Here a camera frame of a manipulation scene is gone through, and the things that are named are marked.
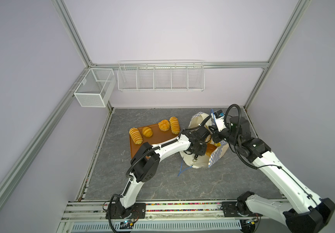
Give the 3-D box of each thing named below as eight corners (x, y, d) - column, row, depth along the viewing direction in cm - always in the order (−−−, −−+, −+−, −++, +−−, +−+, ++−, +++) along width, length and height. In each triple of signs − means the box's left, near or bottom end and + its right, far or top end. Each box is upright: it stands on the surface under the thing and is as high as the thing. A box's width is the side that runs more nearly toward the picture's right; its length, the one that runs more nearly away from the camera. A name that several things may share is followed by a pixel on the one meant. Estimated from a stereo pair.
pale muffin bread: (164, 132, 107) (163, 129, 104) (157, 126, 111) (156, 123, 107) (171, 127, 110) (171, 124, 107) (165, 121, 114) (164, 118, 111)
